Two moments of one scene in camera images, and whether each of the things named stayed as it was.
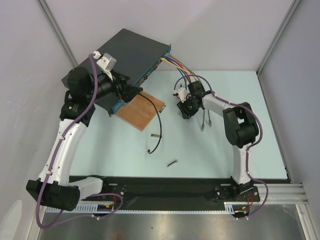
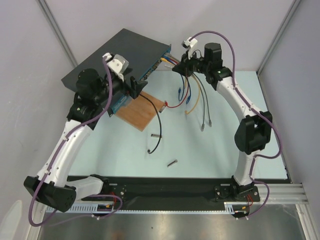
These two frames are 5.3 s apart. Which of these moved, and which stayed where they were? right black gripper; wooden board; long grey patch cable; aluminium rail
Moved: right black gripper
Stayed: long grey patch cable; aluminium rail; wooden board
